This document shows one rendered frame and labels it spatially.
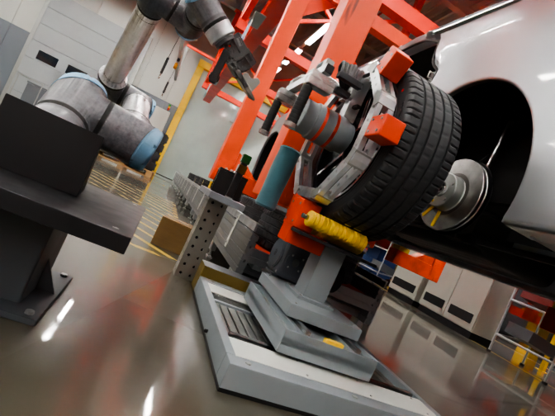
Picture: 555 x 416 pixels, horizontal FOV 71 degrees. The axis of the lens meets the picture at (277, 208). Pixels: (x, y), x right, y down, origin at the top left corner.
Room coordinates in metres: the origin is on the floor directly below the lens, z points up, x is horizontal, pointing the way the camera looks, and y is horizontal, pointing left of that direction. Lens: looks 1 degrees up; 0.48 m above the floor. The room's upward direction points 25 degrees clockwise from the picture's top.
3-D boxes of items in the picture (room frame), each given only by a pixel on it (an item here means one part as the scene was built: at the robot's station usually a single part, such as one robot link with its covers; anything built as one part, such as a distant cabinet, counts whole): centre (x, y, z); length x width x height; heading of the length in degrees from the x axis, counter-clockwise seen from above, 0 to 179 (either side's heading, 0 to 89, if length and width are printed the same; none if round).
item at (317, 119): (1.47, -0.03, 0.85); 0.21 x 0.14 x 0.14; 108
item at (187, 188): (8.65, 1.78, 0.20); 6.81 x 0.86 x 0.39; 18
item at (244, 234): (3.13, 0.40, 0.28); 2.47 x 0.09 x 0.22; 18
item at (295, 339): (1.50, -0.27, 0.13); 0.50 x 0.36 x 0.10; 18
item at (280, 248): (1.82, -0.28, 0.26); 0.42 x 0.18 x 0.35; 108
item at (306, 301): (1.55, -0.26, 0.32); 0.40 x 0.30 x 0.28; 18
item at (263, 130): (1.58, 0.18, 0.83); 0.04 x 0.04 x 0.16
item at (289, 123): (1.26, 0.07, 0.83); 0.04 x 0.04 x 0.16
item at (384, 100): (1.49, -0.10, 0.85); 0.54 x 0.07 x 0.54; 18
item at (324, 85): (1.27, 0.05, 0.93); 0.09 x 0.05 x 0.05; 108
